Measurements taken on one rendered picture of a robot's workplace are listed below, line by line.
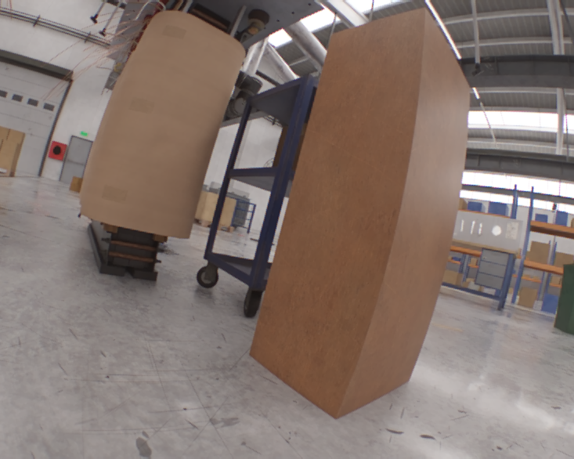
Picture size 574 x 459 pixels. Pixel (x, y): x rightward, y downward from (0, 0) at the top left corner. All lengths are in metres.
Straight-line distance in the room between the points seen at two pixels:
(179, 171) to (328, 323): 0.79
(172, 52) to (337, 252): 0.95
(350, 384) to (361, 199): 0.36
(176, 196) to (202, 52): 0.58
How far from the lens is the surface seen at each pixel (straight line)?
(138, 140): 1.09
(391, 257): 0.53
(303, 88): 1.10
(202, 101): 1.20
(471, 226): 5.46
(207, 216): 6.54
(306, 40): 2.08
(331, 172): 0.65
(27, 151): 15.03
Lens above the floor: 0.33
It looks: 1 degrees up
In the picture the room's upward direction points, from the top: 14 degrees clockwise
